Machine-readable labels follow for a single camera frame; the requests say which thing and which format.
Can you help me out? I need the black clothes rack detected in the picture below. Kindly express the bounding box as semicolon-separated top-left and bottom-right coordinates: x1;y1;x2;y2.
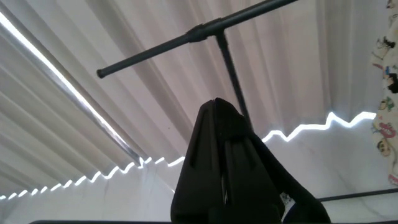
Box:
96;0;398;203

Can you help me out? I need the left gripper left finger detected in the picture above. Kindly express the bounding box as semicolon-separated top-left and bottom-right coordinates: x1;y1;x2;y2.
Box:
170;99;224;223

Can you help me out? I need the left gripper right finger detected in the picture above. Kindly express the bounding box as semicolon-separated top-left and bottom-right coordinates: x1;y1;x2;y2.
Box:
222;138;285;223

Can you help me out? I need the cream printed garment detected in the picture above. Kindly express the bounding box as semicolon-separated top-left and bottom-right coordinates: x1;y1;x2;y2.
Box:
369;0;398;187

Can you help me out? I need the black garment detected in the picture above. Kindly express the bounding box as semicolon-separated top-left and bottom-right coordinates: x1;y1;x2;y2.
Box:
214;97;332;223

